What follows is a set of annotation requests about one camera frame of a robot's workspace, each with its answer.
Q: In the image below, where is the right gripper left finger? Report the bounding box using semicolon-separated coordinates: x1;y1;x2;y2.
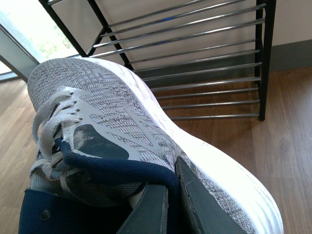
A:
118;184;169;234

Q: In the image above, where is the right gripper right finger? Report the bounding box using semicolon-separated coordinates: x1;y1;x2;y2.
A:
175;157;245;234

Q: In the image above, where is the grey sneaker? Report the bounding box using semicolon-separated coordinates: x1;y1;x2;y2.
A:
19;58;284;234

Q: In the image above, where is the black metal shoe rack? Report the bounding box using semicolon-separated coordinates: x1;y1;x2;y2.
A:
40;0;276;120

